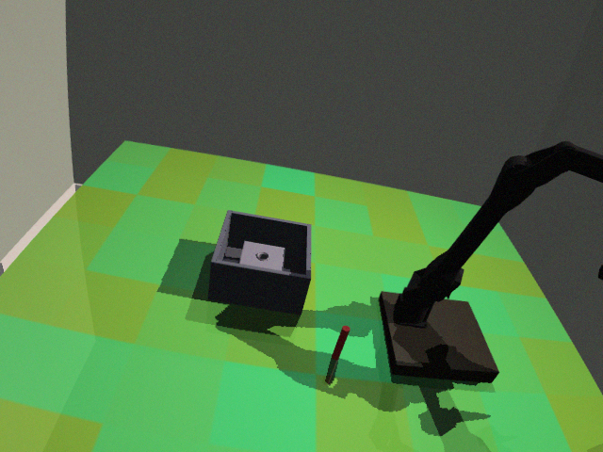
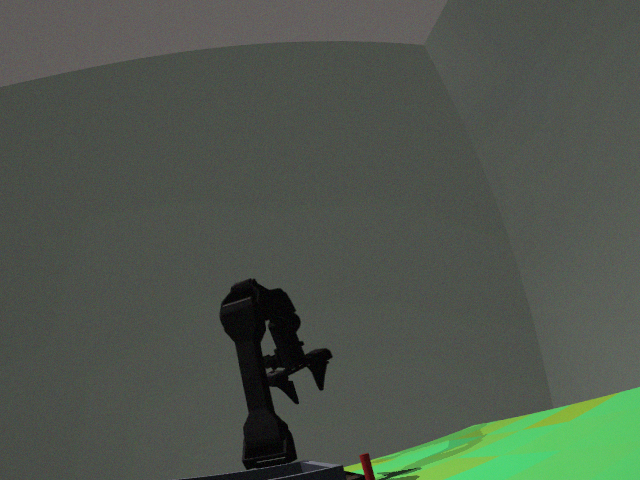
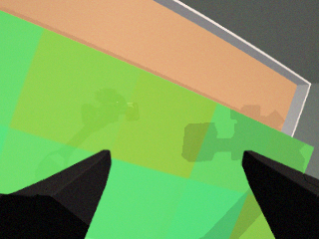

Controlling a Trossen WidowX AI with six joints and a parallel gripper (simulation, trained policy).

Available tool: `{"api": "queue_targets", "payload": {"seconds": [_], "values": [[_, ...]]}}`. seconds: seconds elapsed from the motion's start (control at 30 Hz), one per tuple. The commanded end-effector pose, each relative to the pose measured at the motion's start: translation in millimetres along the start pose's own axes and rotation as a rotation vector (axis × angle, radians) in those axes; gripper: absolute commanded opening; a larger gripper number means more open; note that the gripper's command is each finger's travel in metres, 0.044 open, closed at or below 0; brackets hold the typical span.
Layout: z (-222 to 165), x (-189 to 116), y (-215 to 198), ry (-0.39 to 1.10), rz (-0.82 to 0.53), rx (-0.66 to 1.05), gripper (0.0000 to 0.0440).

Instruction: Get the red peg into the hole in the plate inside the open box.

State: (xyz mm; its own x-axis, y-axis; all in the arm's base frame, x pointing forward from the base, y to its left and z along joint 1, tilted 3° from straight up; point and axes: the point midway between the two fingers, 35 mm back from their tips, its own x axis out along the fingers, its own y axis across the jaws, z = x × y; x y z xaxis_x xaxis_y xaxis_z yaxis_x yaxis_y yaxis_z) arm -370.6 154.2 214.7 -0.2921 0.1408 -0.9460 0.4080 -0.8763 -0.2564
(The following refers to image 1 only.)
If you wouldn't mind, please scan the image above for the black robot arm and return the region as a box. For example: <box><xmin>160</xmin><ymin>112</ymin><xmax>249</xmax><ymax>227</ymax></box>
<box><xmin>394</xmin><ymin>141</ymin><xmax>603</xmax><ymax>329</ymax></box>

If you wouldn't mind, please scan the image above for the dark red peg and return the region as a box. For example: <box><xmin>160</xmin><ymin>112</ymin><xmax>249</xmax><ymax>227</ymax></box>
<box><xmin>332</xmin><ymin>326</ymin><xmax>350</xmax><ymax>361</ymax></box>

